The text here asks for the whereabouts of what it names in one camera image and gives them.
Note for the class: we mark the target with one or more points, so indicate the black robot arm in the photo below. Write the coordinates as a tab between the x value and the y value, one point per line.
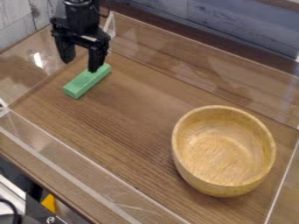
77	8

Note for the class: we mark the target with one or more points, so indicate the clear acrylic tray walls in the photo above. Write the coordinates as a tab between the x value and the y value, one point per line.
98	150

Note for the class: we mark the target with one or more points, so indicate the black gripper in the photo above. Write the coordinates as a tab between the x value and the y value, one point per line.
80	31

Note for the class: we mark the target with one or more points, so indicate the green rectangular block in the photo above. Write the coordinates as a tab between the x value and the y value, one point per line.
84	81

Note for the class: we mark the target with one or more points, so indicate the brown wooden bowl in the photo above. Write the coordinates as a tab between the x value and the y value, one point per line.
222	150

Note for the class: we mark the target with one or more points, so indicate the yellow warning label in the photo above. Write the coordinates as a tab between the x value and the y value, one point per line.
49	203

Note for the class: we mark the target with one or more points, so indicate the clear acrylic corner bracket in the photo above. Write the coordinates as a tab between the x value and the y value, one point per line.
109	25

